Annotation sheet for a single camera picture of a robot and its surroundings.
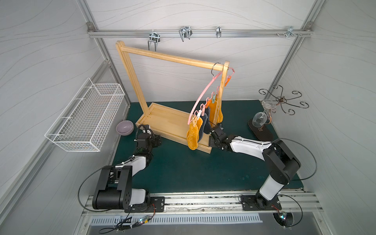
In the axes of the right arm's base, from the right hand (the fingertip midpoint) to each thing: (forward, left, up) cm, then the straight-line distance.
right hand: (214, 139), depth 94 cm
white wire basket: (-10, +65, +29) cm, 72 cm away
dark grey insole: (-1, +7, +22) cm, 24 cm away
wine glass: (+6, -25, +16) cm, 30 cm away
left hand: (-1, +41, +5) cm, 41 cm away
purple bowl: (+7, +63, 0) cm, 63 cm away
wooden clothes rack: (+16, +30, -3) cm, 34 cm away
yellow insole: (-7, +14, +15) cm, 22 cm away
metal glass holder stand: (+10, -37, -4) cm, 39 cm away
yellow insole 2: (+9, -3, +12) cm, 15 cm away
